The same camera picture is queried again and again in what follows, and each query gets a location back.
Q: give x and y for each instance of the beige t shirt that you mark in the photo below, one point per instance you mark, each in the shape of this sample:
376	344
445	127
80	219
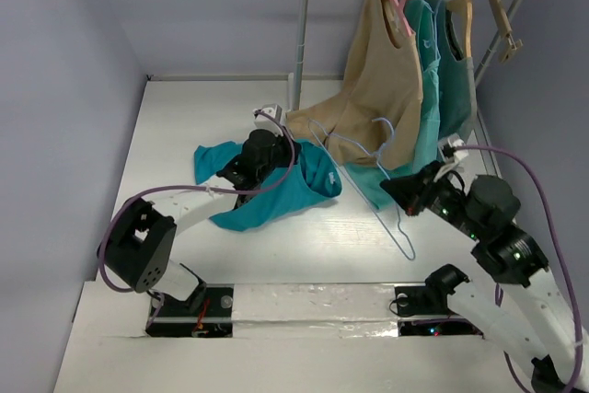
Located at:
345	112

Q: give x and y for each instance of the dark teal grey shirt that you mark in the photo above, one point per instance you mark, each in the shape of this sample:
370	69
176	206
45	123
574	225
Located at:
457	102

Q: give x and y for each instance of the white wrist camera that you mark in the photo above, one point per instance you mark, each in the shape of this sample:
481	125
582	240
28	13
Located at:
268	113
451	151

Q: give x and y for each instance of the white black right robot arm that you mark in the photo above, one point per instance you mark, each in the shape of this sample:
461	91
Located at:
548	343

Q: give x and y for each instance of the blue hanger on rack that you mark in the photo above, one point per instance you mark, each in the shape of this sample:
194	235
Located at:
435	29

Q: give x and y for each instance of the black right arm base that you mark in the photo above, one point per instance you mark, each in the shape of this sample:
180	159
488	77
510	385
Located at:
421	312

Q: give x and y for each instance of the light blue wire hanger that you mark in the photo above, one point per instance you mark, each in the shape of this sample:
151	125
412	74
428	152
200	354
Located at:
364	179

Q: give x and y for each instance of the turquoise blue t shirt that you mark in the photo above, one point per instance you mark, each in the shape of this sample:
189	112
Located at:
313	180

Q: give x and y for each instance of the wooden coat hanger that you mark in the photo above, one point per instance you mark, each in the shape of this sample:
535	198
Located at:
464	10

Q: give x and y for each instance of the wooden clip hanger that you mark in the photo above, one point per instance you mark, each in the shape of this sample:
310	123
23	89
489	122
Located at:
502	17

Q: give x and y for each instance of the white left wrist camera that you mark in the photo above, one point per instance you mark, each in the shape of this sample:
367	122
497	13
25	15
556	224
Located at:
268	113

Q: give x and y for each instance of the teal green t shirt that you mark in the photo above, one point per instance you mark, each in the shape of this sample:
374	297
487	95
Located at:
408	84

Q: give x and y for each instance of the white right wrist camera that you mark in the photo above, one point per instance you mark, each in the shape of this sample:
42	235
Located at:
451	151

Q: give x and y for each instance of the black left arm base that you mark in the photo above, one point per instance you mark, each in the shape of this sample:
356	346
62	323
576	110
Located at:
208	314

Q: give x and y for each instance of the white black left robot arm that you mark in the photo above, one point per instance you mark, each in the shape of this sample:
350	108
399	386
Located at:
138	243

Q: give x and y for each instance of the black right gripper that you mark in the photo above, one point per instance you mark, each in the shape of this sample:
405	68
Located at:
424	188

